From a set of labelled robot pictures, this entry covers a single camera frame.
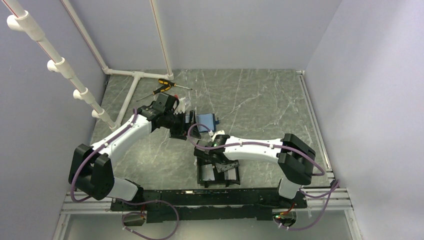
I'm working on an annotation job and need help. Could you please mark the blue leather card holder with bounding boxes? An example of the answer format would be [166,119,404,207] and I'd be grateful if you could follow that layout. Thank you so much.
[195,113,220,133]

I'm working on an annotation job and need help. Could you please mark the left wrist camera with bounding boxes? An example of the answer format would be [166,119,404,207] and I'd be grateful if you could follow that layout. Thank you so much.
[174,97,191,115]

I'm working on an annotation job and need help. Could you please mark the white pvc pipe frame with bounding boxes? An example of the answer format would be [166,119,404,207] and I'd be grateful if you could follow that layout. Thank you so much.
[2,0,174,131]

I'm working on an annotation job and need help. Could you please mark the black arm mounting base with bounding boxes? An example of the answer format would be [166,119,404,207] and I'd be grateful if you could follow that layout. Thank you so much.
[110,187,308,223]

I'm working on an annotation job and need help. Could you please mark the white card stack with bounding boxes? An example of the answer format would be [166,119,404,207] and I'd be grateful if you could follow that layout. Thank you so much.
[224,168,238,181]

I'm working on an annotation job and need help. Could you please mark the yellow black screwdriver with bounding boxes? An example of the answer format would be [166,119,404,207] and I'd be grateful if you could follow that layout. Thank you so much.
[158,78,192,90]
[136,84,172,102]

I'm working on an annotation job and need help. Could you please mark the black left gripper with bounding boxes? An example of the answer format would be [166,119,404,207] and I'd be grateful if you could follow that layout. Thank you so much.
[163,110,201,141]

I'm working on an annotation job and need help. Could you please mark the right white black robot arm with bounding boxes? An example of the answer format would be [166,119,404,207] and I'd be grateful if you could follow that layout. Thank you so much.
[194,133,321,208]

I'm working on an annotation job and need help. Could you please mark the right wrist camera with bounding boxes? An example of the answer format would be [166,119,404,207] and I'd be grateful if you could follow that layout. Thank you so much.
[208,130,225,141]

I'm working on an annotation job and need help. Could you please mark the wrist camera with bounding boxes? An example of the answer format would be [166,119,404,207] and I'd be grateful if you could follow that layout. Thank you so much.
[174,97,191,115]
[208,130,225,141]

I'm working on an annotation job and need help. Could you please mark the aluminium rail frame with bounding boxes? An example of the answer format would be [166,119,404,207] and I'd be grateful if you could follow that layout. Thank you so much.
[60,71,355,240]

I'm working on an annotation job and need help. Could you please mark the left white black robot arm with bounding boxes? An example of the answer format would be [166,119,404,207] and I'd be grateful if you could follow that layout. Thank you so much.
[68,93,197,210]

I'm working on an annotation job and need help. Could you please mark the black plastic card tray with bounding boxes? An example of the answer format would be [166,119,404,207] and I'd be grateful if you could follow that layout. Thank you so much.
[194,157,241,188]

